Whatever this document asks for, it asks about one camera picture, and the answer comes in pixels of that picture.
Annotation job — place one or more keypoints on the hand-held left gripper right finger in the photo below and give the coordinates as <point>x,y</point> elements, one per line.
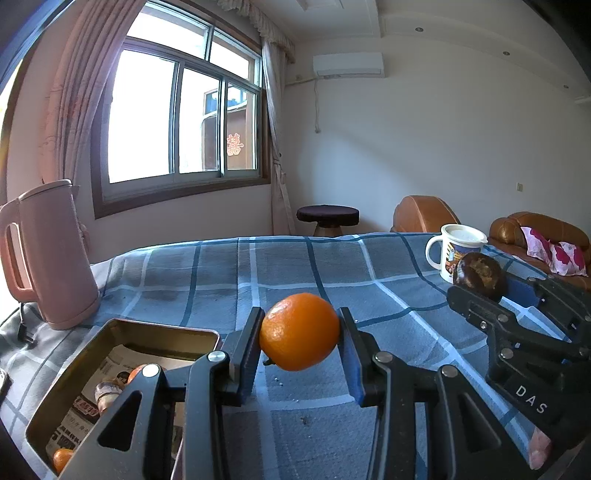
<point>352,364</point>

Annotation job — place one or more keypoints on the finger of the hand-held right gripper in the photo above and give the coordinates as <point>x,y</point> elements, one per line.
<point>503,332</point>
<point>524,290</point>

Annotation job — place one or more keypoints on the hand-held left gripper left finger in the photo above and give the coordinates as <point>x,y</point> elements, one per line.
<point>244,364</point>

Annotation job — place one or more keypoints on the dark brown round fruit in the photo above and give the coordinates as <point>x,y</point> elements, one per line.
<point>478,277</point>

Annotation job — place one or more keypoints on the small orange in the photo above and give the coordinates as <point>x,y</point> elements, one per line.
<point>299,332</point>
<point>62,459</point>

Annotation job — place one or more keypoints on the pink metal tin box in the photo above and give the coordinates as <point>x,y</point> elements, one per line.
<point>157,334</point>

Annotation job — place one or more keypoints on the large orange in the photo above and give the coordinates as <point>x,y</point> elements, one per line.
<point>134,372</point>

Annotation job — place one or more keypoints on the small pink jar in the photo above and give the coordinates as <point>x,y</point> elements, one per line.
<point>108,392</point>

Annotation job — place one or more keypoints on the person's right hand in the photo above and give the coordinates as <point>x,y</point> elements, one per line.
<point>541,445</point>

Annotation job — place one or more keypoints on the pink floral pillow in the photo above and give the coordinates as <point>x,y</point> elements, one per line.
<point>568,258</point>
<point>535,244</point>

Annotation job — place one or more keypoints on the brown leather sofa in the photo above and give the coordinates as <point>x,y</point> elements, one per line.
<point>505,230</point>

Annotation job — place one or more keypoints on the white printed mug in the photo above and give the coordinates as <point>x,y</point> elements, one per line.
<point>445,263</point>

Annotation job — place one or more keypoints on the blue checked tablecloth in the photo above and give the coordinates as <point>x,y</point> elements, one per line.
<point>323,267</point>

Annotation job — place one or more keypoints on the brown leather armchair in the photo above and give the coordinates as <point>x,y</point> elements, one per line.
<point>425,214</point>

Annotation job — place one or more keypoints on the dark round stool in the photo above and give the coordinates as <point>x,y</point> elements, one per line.
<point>328,215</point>

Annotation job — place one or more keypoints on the newspaper sheet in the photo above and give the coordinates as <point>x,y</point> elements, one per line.
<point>83,410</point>

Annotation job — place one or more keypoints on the red window sticker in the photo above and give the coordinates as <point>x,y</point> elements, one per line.
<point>235,145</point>

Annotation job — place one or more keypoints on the pink electric kettle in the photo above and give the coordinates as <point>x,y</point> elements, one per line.
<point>51,258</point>

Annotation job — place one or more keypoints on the pale curtain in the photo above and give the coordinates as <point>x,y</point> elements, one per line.
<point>277,138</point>

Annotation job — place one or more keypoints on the gold-edged phone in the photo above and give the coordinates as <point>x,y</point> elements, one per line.
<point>2,384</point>

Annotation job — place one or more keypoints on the sliding glass window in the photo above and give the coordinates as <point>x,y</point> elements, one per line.
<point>143,115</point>

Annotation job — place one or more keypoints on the white air conditioner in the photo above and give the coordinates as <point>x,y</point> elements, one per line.
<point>348,63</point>

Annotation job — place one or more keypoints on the pink curtain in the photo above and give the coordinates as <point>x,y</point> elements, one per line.
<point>78,92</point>

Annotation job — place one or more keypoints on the frilled curtain valance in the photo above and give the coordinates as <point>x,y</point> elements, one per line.
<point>268,23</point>

